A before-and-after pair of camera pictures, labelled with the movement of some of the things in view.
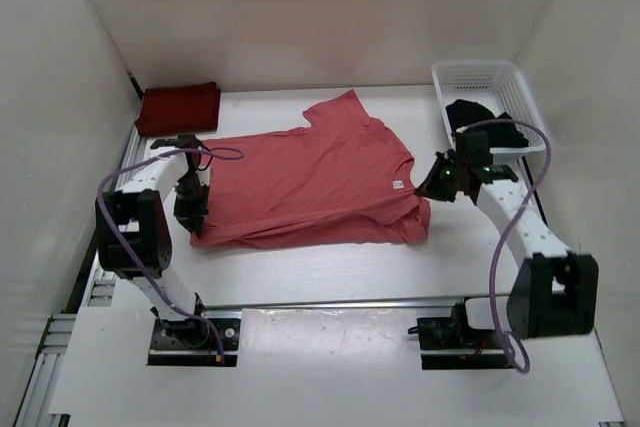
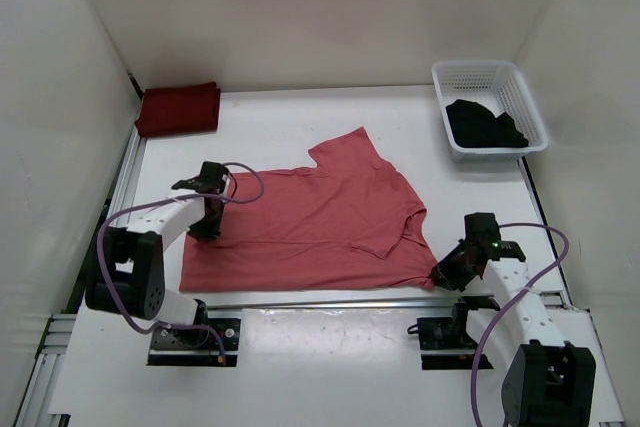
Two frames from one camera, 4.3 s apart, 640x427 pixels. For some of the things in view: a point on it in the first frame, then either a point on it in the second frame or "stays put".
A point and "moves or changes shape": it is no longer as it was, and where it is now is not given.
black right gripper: x=430 y=187 → x=449 y=277
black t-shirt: x=464 y=113 stays put
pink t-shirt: x=340 y=180 moves or changes shape
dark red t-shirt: x=179 y=110 stays put
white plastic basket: x=499 y=86 stays put
